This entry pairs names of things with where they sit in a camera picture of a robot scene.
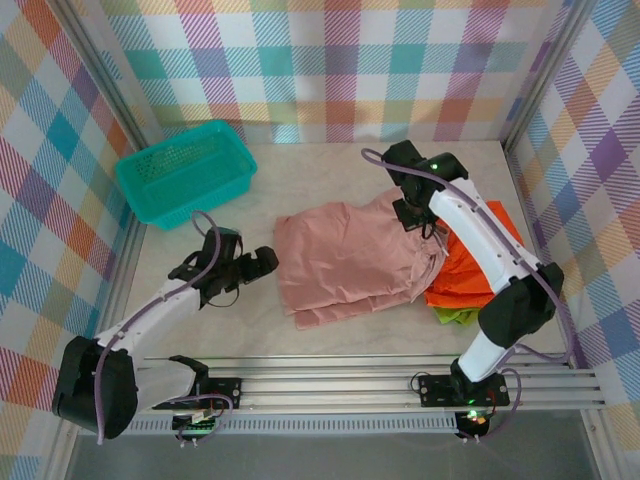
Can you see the aluminium rail frame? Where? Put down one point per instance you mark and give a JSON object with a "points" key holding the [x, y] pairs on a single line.
{"points": [[325, 387]]}

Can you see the lime green shorts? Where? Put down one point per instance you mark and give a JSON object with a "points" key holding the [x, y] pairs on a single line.
{"points": [[450, 316]]}

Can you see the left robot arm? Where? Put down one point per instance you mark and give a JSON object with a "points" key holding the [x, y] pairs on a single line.
{"points": [[150, 315]]}

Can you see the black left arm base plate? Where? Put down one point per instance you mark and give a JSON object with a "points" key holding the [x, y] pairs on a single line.
{"points": [[226, 392]]}

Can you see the orange shorts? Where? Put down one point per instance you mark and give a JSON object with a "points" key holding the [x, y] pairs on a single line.
{"points": [[460, 280]]}

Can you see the pink shorts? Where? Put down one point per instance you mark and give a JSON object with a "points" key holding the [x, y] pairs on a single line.
{"points": [[340, 260]]}

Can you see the teal plastic basket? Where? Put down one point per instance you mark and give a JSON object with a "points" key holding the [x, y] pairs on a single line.
{"points": [[190, 170]]}

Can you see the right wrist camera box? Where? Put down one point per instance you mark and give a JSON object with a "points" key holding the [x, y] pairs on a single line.
{"points": [[405, 155]]}

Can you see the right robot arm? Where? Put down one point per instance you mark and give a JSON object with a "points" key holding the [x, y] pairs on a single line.
{"points": [[470, 225]]}

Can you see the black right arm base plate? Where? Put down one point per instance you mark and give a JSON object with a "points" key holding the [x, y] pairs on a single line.
{"points": [[435, 391]]}

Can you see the aluminium upright post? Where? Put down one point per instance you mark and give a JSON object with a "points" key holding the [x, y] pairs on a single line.
{"points": [[107, 75], [545, 75]]}

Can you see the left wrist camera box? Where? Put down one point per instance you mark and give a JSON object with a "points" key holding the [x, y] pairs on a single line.
{"points": [[225, 242]]}

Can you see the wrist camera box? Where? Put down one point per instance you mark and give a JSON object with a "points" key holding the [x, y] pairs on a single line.
{"points": [[405, 155], [225, 242]]}

